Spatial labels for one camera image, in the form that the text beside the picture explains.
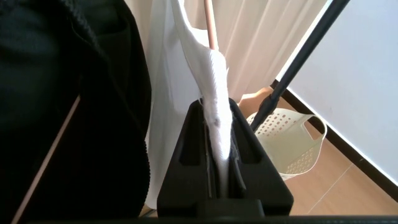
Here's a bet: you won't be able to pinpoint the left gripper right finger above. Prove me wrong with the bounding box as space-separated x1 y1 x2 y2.
228 99 294 217

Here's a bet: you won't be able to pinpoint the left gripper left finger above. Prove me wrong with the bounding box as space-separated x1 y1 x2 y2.
157 98 220 217

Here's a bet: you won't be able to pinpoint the white printed T-shirt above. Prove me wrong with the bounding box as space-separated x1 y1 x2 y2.
145 0 234 209

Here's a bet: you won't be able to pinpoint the white laundry basket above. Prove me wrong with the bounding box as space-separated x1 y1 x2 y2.
245 107 328 181

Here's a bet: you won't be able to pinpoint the black clothes rack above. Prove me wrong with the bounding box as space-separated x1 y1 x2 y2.
249 0 351 132

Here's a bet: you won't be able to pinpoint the pink clothes hanger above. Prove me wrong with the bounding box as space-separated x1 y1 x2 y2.
11 95 82 224
203 0 219 50

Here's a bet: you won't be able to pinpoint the beige curtain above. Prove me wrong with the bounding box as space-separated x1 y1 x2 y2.
124 0 329 103

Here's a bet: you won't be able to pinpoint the black shorts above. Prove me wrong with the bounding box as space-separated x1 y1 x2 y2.
0 0 153 224

